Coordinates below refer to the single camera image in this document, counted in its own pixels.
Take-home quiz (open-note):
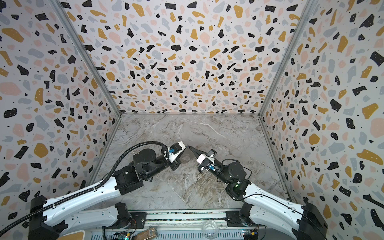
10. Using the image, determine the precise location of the metal keyring plate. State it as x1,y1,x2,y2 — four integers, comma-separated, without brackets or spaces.
181,148,195,164

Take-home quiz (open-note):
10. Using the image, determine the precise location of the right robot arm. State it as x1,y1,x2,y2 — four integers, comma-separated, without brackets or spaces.
190,148,328,240

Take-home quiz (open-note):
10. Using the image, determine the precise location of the clear glass cup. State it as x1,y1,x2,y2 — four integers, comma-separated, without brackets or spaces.
202,220,219,240

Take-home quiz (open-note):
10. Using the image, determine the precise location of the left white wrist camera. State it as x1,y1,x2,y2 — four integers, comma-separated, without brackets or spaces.
169,142,186,164

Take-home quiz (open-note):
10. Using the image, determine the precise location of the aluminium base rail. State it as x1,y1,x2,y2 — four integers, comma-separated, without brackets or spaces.
81,209,267,240

